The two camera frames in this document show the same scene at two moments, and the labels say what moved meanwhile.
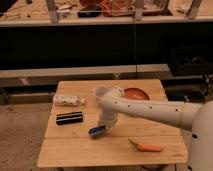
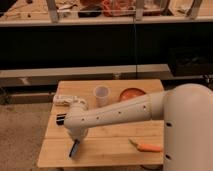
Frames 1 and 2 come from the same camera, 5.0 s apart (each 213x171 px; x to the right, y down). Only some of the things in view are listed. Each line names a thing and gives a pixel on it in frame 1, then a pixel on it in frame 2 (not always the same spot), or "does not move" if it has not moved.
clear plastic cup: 101,90 does not move
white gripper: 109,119 to 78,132
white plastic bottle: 68,100 does not move
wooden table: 134,139 does not move
